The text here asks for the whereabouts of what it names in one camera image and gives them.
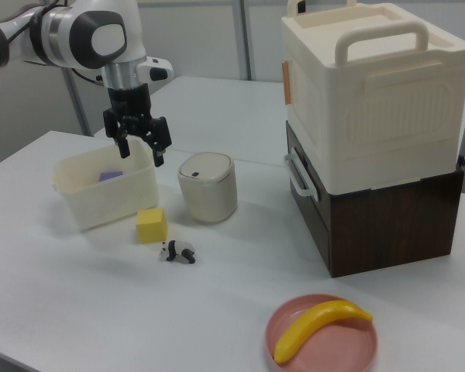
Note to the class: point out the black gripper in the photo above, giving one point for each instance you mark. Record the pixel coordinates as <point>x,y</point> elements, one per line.
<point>129,108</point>

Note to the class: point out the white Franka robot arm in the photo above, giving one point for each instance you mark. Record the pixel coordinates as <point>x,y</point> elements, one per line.
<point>62,31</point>

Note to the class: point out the purple foam cube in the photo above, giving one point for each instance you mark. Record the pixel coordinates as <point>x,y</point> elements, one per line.
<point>110,175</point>

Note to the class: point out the white plastic bin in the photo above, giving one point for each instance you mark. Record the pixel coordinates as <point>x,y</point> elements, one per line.
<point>112,201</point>

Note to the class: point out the cream lidded trash can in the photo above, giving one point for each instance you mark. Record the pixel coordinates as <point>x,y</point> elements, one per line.
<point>209,193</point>

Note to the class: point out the yellow foam cube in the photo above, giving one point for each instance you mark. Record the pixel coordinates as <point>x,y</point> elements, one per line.
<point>151,228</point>

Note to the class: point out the panda toy figure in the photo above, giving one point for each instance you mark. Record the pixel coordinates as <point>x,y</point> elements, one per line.
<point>178,252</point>

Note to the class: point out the yellow toy banana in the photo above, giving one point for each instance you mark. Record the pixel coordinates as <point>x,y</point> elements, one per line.
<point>314,323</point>

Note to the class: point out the dark brown wooden cabinet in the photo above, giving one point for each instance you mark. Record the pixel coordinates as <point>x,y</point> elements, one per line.
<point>391,228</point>

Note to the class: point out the pink plate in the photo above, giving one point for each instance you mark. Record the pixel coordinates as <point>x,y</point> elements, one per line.
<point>333,345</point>

